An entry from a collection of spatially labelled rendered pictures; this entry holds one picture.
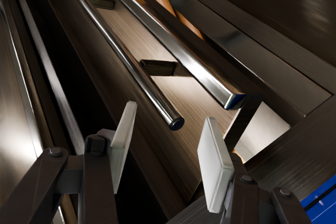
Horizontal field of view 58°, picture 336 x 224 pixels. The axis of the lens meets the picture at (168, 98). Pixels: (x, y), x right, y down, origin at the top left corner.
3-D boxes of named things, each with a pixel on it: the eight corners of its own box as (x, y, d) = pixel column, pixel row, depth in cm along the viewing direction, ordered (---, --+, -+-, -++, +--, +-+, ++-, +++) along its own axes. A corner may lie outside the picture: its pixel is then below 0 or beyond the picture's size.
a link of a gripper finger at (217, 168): (221, 166, 16) (235, 168, 16) (206, 115, 22) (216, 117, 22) (207, 212, 17) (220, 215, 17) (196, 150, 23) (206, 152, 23)
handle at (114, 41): (222, 116, 29) (215, 128, 30) (107, -7, 51) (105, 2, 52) (173, 118, 26) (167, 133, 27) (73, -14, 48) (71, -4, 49)
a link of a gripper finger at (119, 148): (115, 196, 16) (102, 194, 16) (131, 138, 23) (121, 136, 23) (124, 148, 15) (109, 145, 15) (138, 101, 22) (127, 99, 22)
